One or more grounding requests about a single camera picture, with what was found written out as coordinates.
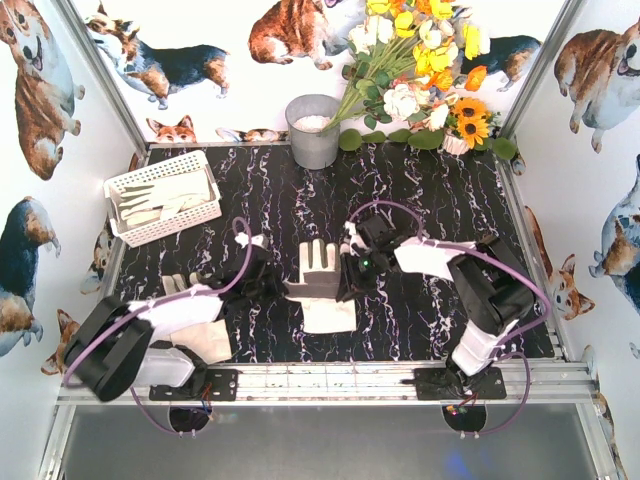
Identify white glove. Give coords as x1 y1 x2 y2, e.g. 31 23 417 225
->
284 238 357 335
159 272 232 365
116 170 211 227

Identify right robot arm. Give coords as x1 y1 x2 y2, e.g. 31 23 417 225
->
335 215 536 381

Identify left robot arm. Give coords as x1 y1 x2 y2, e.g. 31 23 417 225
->
62 235 287 402

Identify white perforated storage basket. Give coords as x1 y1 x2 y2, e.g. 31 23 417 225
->
103 150 222 247

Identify green moss stone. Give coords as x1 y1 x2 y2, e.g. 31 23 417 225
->
338 128 363 152
492 137 517 161

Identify grey metal bucket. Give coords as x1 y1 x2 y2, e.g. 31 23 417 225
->
285 94 340 170

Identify small sunflower pot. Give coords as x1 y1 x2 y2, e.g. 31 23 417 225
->
441 97 501 156

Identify green moss stone right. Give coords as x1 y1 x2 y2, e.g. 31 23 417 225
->
492 137 517 161

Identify artificial flower bouquet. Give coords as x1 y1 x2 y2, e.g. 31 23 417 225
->
325 1 491 130

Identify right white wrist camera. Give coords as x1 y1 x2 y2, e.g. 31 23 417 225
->
339 221 368 257

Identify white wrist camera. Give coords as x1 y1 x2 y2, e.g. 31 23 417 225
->
234 232 268 250
339 221 368 257

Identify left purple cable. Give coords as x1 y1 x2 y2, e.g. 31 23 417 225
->
62 215 254 439

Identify purple cable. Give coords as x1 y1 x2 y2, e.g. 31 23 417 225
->
62 215 254 439
347 200 552 437

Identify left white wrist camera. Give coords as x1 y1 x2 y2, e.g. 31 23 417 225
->
234 232 268 250

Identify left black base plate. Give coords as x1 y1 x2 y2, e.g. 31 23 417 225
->
149 369 239 401

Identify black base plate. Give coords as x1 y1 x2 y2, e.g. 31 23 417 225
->
149 369 239 401
409 367 507 401

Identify aluminium front rail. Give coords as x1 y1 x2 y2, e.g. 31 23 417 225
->
55 362 599 406

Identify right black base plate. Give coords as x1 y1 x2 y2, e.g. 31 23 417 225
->
409 367 507 401

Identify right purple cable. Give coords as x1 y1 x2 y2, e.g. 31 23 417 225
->
347 200 552 437

